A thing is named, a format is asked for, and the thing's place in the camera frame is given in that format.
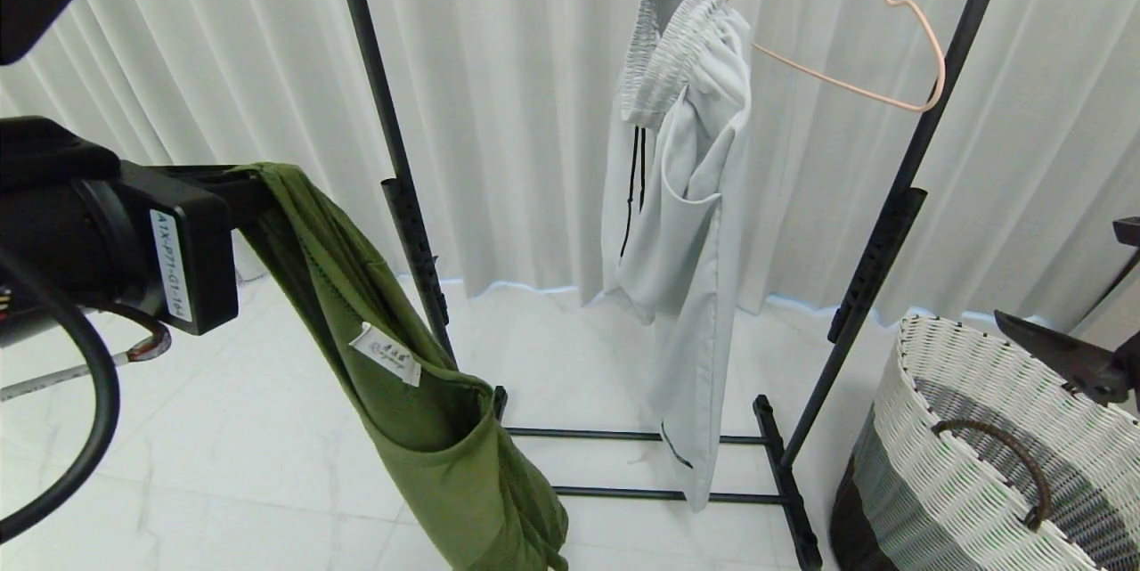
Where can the black clothes rack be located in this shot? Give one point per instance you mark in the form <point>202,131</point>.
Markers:
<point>405,215</point>

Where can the pale grey shorts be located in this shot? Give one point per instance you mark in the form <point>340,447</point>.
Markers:
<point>686,241</point>

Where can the pink clothes hanger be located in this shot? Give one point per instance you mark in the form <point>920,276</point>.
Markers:
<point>837,78</point>

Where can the white curtain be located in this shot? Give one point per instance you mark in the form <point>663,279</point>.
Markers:
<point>517,108</point>

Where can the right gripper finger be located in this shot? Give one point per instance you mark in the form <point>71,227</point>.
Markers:
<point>1078,366</point>
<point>1129,232</point>

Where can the green shirt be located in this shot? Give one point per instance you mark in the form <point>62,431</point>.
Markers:
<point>427,428</point>

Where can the white laundry basket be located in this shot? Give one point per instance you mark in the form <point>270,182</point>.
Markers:
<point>944,375</point>

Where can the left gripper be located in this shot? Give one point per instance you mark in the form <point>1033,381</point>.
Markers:
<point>89,241</point>

